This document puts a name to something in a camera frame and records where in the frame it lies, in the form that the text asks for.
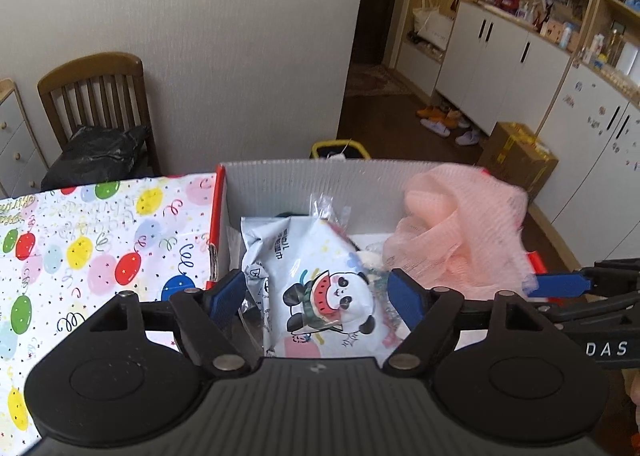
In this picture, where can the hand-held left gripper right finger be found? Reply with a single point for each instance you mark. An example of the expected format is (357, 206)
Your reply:
(407, 296)

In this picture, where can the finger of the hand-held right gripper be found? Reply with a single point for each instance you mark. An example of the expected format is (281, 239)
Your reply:
(590, 306)
(560, 285)

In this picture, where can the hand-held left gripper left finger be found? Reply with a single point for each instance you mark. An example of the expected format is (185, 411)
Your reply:
(227, 296)

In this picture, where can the panda print wipes packet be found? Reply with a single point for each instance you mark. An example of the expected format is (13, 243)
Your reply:
(310, 261)

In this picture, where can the pink mesh bath pouf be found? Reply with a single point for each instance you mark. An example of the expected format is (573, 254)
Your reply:
(450, 216)

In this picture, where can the clear plastic bag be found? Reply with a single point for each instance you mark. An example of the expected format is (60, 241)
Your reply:
(325, 211)

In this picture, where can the red cardboard shoe box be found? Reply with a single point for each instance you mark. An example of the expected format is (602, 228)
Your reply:
(280, 186)

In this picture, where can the person's right hand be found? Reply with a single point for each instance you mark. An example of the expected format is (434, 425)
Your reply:
(636, 406)

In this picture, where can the brown cardboard box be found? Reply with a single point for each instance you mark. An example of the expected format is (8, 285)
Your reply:
(515, 161)

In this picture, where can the balloon print tablecloth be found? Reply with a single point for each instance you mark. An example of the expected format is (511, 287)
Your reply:
(100, 236)

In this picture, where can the yellow rimmed black bin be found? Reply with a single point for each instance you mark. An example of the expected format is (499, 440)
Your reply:
(340, 151)

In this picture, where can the purple slipper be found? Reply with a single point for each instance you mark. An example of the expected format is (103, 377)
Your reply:
(468, 138)

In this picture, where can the white slipper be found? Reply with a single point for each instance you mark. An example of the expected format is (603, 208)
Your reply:
(435, 128)

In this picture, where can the orange slippers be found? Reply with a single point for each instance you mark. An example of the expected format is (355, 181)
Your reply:
(435, 116)

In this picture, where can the black plastic bag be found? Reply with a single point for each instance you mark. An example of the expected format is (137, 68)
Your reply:
(95, 151)

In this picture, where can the patterned door mat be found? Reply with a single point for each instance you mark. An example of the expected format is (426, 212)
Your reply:
(377, 81)

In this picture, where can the brown wooden chair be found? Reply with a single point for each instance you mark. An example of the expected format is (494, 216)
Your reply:
(90, 68)

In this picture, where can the grey drawer side cabinet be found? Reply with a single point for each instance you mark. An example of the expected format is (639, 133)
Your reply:
(15, 136)

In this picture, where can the white tote bag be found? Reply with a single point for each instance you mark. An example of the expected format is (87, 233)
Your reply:
(435, 26)

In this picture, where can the dark wooden door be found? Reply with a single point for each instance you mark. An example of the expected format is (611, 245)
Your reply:
(385, 11)

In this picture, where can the red toy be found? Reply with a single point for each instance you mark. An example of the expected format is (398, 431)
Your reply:
(510, 0)

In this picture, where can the white and wood wall cabinet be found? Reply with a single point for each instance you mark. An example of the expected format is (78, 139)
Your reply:
(500, 51)

